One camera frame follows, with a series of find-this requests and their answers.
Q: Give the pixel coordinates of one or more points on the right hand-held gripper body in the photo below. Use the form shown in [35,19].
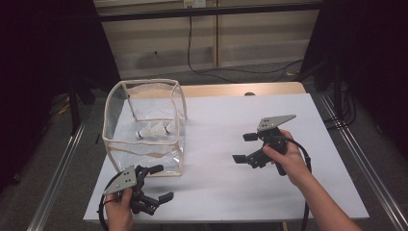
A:
[272,123]

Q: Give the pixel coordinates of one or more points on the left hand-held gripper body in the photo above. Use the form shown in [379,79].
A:
[123,179]

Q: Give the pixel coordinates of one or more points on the clear bag with beige trim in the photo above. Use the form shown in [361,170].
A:
[144,150]

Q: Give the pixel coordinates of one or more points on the small clear plastic packet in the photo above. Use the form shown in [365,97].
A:
[146,132]

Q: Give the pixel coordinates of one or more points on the white shuttlecock with blue band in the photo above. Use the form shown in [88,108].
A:
[163,128]

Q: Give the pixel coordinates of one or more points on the person's left hand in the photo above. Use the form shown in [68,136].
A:
[118,213]

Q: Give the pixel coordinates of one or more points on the person's right hand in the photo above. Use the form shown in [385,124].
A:
[293,163]

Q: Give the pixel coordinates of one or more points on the wooden table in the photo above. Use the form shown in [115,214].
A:
[224,89]

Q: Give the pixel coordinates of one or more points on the black metal stand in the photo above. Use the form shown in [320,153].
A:
[337,93]
[74,106]

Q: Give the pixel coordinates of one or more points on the beige cabinet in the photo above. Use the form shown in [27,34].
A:
[256,41]

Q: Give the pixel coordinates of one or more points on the black curtain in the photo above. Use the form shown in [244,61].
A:
[38,80]
[375,64]

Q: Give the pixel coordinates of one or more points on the metal floor rail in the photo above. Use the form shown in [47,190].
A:
[369,166]
[54,183]

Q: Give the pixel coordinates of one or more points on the white wall socket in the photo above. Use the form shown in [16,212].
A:
[194,3]

